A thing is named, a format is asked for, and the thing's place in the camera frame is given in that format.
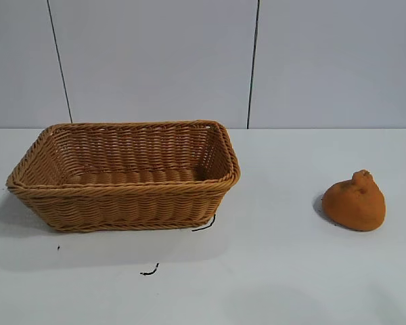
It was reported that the bumpy orange fruit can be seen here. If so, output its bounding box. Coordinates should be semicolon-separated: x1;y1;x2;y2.
321;170;386;232

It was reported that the brown woven wicker basket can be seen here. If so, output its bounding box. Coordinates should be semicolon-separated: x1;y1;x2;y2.
5;118;242;234

